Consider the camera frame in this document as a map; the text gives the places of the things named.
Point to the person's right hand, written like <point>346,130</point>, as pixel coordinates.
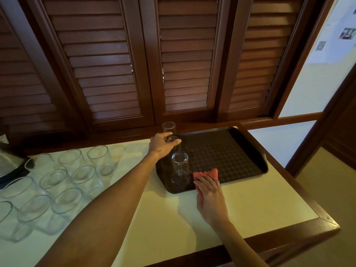
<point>212,202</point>

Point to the person's left hand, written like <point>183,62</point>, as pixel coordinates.
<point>160,147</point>

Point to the red cloth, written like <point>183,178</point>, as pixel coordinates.
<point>205,173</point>

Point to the dark brown textured tray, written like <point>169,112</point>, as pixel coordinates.
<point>222,155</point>

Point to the group of clear glasses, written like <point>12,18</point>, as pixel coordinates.
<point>61,180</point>

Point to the person's left forearm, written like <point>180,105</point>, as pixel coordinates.
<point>105,214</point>

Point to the person's right forearm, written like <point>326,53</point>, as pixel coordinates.
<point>242,244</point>

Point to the brown louvered wooden shutter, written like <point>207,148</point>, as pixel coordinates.
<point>186,61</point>
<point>261,61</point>
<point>97,66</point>
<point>25,66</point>

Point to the steel electric kettle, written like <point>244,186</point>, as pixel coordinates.
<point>9,161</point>
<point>23,170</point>

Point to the white paper notice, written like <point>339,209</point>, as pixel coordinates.
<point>331,44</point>

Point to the brown wooden wall rail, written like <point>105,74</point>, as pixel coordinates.
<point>286,119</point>

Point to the brown wooden door frame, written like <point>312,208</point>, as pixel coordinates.
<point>325,127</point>

